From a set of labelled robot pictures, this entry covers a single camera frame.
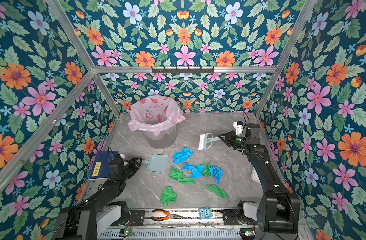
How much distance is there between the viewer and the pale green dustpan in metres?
0.91

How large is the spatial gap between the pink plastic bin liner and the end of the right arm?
0.32 m

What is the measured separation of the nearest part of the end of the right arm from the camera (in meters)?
0.70

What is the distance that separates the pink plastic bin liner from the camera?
0.80m
